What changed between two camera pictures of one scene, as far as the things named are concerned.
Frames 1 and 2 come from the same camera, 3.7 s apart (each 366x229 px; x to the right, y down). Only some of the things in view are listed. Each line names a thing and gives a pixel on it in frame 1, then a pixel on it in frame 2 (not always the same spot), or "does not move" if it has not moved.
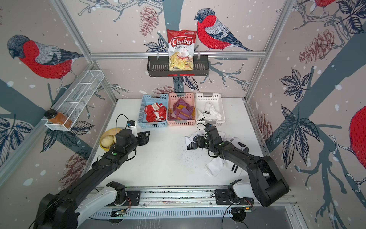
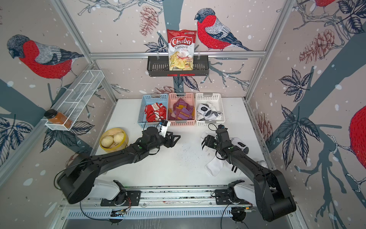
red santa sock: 150,116 does not move
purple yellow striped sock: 182,110 does not move
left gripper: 143,137 to 171,144
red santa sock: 159,111 does not move
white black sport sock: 191,144 to 204,113
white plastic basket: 209,109 does not move
